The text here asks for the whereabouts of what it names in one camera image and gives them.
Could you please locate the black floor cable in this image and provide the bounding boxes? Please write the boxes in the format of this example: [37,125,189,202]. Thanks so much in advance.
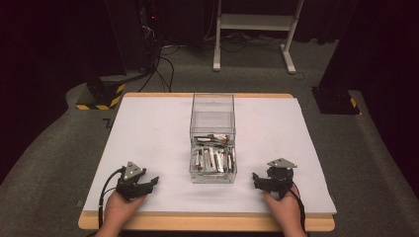
[137,45,176,94]

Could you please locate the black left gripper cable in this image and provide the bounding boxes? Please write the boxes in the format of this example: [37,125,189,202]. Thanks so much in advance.
[97,166,127,231]

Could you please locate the wooden table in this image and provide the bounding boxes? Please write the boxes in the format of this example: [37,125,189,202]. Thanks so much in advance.
[77,92,336,233]

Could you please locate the person's left hand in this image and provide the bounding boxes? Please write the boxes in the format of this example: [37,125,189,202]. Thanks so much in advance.
[102,191,147,231]

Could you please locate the bundle of floor cables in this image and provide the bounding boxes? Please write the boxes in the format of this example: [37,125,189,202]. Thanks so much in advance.
[202,32,285,53]

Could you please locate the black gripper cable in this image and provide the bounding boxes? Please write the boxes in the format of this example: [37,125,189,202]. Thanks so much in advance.
[97,166,127,231]
[290,182,307,233]

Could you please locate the person's right hand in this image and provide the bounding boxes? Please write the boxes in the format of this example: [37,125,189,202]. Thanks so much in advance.
[262,188,302,231]

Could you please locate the black equipment tower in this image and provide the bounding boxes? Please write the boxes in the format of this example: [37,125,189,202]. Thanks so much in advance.
[104,0,161,73]

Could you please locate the black flat stand base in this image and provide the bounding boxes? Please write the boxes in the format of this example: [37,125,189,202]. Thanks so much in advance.
[310,86,362,116]

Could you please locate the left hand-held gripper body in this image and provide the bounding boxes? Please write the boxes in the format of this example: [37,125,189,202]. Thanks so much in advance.
[115,160,148,201]

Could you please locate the white foam mat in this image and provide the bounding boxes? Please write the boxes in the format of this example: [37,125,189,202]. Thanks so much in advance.
[82,96,338,216]

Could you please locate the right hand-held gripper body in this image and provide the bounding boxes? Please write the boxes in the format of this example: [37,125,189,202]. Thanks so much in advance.
[261,157,298,200]

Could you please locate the white metal stand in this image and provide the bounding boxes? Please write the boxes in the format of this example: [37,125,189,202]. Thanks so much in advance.
[212,0,306,75]

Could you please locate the black yellow striped stand base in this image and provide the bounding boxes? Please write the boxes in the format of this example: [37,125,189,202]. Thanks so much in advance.
[75,74,127,112]

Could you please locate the clear plastic box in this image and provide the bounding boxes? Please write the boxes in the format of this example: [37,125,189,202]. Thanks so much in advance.
[189,92,238,185]

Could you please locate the pile of silver batteries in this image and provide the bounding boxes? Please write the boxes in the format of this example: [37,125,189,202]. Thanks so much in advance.
[192,132,236,174]

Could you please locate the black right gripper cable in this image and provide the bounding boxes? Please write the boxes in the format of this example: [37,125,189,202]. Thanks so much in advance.
[290,182,307,233]

